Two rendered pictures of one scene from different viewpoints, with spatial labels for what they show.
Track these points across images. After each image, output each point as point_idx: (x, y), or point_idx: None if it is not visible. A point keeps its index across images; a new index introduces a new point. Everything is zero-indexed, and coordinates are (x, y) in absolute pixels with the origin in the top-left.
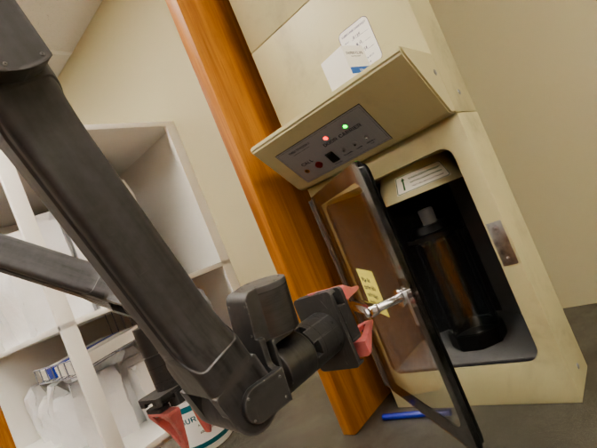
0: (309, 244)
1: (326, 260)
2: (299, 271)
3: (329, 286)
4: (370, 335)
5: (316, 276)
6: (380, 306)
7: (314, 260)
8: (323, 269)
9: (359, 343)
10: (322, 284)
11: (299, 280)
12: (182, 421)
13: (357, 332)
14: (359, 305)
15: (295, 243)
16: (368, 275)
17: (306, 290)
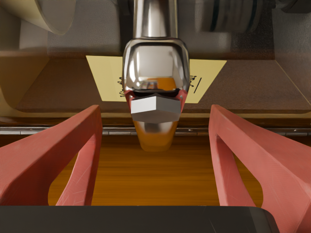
0: (76, 157)
1: (115, 142)
2: (100, 193)
3: (149, 154)
4: (270, 139)
5: (125, 168)
6: (148, 25)
7: (101, 160)
8: (123, 151)
9: (305, 228)
10: (139, 164)
11: (112, 200)
12: None
13: (234, 229)
14: (136, 128)
15: (58, 180)
16: (105, 74)
17: (133, 196)
